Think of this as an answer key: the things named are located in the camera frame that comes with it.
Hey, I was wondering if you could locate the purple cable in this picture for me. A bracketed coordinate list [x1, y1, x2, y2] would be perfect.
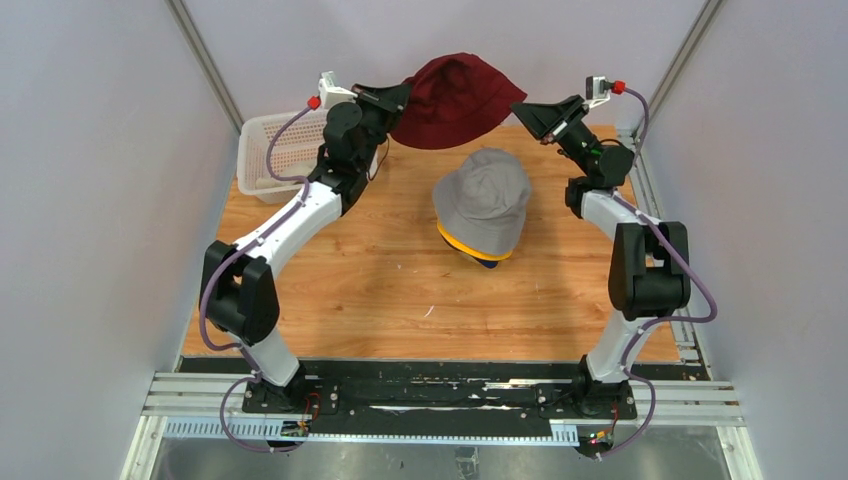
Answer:
[592, 79, 719, 460]
[198, 95, 326, 455]

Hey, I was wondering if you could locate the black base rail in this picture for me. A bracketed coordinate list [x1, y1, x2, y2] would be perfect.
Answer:
[142, 358, 744, 457]

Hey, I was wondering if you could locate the cream hat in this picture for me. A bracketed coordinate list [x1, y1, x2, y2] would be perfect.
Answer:
[254, 163, 314, 190]

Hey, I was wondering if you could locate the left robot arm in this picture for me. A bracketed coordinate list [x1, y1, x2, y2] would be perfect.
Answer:
[199, 83, 412, 413]

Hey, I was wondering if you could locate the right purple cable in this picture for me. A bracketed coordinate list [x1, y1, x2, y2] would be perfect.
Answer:
[592, 79, 719, 460]

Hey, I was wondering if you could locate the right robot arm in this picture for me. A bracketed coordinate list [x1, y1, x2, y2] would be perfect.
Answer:
[511, 95, 691, 417]

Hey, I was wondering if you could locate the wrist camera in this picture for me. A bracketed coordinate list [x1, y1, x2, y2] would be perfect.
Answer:
[585, 76, 614, 110]
[318, 71, 358, 110]

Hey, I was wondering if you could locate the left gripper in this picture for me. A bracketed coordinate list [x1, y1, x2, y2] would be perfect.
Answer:
[346, 82, 410, 172]

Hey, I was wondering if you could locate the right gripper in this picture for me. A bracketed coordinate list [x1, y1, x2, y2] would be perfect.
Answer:
[508, 95, 599, 179]

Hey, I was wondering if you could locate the dark red hat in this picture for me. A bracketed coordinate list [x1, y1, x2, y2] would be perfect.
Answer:
[391, 52, 527, 150]

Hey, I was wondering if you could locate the yellow hat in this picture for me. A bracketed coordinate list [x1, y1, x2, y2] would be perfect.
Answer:
[436, 221, 514, 262]

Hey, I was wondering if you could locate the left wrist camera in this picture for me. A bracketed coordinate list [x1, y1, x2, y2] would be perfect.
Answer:
[318, 71, 358, 110]

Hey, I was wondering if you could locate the left aluminium frame post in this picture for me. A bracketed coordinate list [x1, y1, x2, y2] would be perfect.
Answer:
[164, 0, 244, 133]

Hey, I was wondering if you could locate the right aluminium frame post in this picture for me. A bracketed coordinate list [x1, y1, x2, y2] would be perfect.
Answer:
[648, 0, 725, 120]

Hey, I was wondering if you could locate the aluminium frame post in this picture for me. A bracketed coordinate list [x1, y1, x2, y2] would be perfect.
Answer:
[648, 0, 725, 120]
[164, 0, 244, 133]

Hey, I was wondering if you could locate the white plastic basket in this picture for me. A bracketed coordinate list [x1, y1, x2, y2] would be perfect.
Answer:
[236, 109, 327, 204]

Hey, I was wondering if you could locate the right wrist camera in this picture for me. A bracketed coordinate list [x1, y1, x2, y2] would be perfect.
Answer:
[585, 76, 614, 110]

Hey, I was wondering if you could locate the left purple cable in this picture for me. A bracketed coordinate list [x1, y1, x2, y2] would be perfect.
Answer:
[198, 95, 326, 455]

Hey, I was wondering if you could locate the grey hat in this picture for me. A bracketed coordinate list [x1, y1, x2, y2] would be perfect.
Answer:
[432, 148, 532, 254]

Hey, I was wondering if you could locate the blue hat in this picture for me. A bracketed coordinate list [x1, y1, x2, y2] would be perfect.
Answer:
[475, 258, 500, 269]

